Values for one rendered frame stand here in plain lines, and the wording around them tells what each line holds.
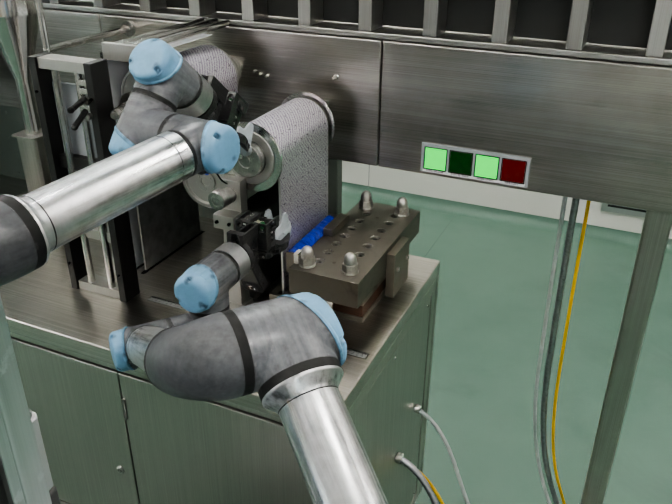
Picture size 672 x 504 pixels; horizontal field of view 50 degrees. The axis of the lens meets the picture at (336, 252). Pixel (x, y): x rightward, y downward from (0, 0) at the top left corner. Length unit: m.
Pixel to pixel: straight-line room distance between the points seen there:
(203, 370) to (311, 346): 0.14
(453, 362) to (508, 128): 1.56
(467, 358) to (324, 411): 2.15
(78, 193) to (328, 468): 0.46
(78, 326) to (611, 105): 1.21
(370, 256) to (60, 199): 0.81
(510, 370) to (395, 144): 1.52
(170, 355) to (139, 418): 0.73
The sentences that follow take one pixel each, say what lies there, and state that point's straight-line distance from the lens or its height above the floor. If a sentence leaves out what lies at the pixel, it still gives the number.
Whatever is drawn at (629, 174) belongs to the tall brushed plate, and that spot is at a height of 1.21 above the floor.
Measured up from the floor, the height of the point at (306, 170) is 1.19.
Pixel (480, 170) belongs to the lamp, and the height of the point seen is 1.17.
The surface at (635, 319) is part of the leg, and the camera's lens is 1.95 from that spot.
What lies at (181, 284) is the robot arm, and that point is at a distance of 1.27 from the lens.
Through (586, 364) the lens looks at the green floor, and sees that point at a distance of 3.14.
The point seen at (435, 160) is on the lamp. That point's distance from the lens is 1.68.
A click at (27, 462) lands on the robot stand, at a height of 1.44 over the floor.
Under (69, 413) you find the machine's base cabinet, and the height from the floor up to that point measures 0.64.
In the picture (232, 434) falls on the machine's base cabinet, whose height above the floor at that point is 0.75.
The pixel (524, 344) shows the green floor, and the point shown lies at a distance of 3.18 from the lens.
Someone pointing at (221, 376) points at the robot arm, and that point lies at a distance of 0.92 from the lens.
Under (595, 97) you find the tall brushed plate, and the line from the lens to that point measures 1.58.
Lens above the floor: 1.76
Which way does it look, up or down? 28 degrees down
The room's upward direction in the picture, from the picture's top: straight up
